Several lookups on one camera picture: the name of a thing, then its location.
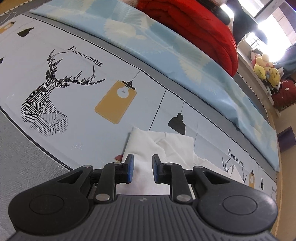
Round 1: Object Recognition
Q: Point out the dark teal pillow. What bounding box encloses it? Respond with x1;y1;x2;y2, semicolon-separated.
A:
233;4;257;45

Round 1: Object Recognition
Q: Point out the light blue patterned blanket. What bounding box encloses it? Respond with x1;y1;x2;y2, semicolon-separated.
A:
32;1;280;171

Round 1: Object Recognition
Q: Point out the red quilt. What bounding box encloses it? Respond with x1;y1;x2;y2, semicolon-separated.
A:
137;1;238;76

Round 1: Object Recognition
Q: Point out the deer print bed sheet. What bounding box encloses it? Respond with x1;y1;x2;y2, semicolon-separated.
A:
0;13;278;237

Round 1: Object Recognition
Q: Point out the dark red bag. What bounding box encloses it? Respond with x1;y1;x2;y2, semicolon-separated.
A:
272;78;296;111

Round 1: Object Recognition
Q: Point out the white small garment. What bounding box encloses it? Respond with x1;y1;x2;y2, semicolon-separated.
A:
116;127;244;195

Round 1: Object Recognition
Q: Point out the purple box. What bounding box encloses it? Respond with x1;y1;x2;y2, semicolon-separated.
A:
277;126;296;152

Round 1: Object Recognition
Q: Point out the yellow plush toys pile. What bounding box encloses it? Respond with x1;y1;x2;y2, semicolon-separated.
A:
250;49;283;95

